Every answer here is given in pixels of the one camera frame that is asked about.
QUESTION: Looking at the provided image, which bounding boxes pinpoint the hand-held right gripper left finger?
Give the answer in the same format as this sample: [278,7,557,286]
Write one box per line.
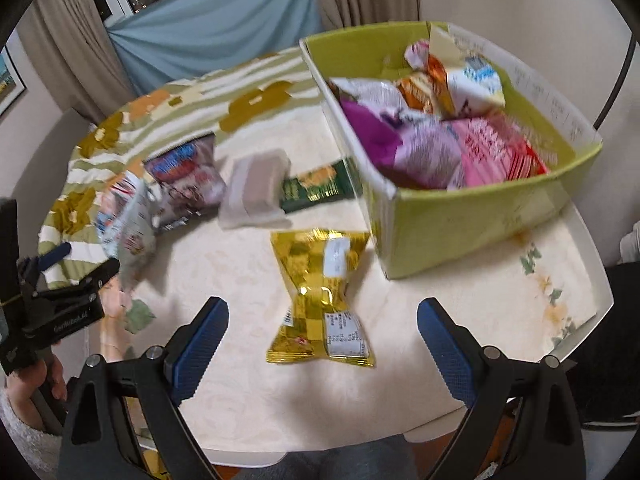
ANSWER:
[56,296,231,480]

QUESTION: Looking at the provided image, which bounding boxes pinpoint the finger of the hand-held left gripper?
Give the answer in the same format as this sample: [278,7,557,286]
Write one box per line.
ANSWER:
[34,258,121,302]
[17,242,72,274]

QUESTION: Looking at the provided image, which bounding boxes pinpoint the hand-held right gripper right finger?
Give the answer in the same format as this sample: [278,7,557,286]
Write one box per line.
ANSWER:
[416,297,586,480]

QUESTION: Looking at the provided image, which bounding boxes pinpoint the green cardboard box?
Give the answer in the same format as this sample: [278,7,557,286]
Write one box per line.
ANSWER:
[298,20,604,281]

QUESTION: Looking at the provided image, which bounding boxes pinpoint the gold checkered snack packet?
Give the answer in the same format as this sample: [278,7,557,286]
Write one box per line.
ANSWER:
[264,227,376,369]

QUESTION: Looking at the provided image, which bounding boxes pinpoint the orange snack packet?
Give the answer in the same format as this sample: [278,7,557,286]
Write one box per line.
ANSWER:
[394,55,456,116]

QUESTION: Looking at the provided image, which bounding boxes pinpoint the white black print snack packet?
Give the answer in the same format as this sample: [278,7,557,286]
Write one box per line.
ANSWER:
[327,77,401,111]

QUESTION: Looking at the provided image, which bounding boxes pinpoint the small pink white snack packet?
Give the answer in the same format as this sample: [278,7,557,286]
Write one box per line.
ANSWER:
[403,39,432,74]

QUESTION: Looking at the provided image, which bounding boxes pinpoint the person's left forearm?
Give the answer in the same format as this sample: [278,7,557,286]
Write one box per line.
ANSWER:
[0,389,64,480]

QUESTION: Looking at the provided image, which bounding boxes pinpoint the person's left hand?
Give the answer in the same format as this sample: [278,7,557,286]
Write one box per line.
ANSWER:
[4,344,69,434]

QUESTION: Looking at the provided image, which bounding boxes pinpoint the dark purple snack packet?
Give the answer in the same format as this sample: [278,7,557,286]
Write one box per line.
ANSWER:
[142,132,229,234]

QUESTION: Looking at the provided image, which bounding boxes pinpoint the floral striped blanket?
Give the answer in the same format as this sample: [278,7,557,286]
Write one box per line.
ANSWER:
[37,47,326,292]

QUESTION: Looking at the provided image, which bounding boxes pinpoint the translucent grey snack pack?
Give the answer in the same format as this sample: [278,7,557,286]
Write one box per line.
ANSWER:
[217,148,294,231]

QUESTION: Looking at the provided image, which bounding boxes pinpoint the person's grey trousers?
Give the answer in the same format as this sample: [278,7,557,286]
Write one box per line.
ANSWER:
[239,432,421,480]

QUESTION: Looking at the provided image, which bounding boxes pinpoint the dark green snack packet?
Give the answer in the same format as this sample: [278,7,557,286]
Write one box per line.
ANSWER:
[279,157,364,214]

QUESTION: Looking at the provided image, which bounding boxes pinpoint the light blue cloth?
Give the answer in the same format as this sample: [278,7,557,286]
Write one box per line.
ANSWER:
[107,0,324,99]

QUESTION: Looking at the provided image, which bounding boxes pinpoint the black curved lamp stand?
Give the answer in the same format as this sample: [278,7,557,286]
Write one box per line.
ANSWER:
[592,34,640,131]

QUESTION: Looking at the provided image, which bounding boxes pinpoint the framed wall poster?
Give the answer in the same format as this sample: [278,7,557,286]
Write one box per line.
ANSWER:
[0,44,26,116]

